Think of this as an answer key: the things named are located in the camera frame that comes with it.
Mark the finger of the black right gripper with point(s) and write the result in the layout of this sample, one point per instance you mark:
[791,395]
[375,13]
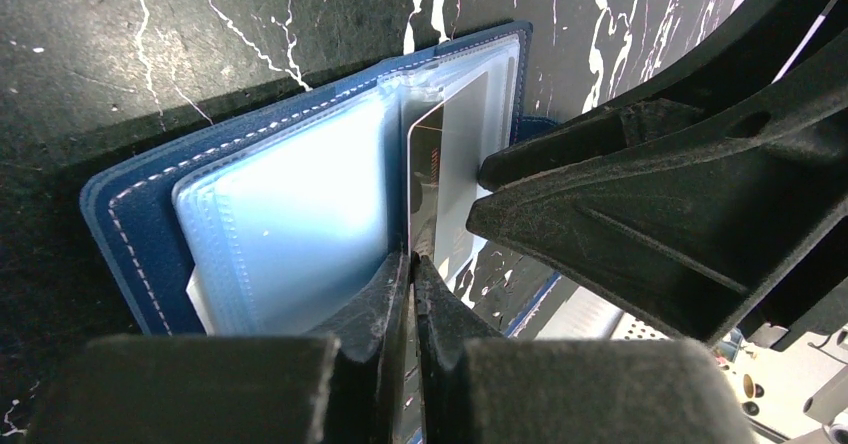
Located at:
[739,220]
[741,57]

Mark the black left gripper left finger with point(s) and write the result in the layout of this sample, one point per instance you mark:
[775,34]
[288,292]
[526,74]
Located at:
[339,383]

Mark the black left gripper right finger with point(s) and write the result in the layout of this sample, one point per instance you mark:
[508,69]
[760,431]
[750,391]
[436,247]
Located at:
[479,386]

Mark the blue card holder wallet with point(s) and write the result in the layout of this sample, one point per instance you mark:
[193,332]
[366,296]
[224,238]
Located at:
[270,222]

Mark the black VIP card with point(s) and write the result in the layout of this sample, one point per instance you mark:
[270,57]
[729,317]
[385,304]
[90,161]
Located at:
[444,151]

